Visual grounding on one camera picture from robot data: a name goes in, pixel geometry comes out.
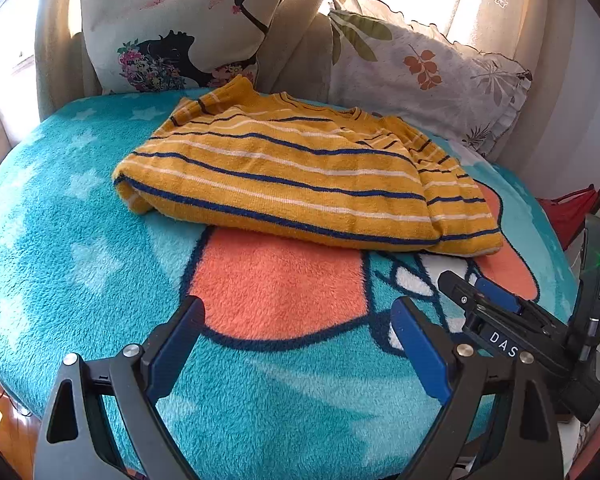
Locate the red bag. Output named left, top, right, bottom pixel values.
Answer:
left=537, top=185, right=600, bottom=251

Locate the yellow striped sweater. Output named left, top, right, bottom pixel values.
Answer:
left=112, top=75, right=505, bottom=257

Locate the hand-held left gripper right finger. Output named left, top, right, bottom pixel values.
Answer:
left=390, top=296, right=565, bottom=480

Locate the white cushion with figure print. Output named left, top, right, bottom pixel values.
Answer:
left=79, top=0, right=300, bottom=96

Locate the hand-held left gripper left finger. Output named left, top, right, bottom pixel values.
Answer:
left=34, top=295, right=207, bottom=480

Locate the teal printed fleece blanket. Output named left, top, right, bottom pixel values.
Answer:
left=0, top=87, right=581, bottom=480

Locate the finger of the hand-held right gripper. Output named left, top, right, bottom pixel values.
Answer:
left=439, top=270, right=486, bottom=311
left=472, top=277, right=536, bottom=313

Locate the white pillow with leaf print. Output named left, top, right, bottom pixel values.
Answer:
left=327, top=0, right=533, bottom=158

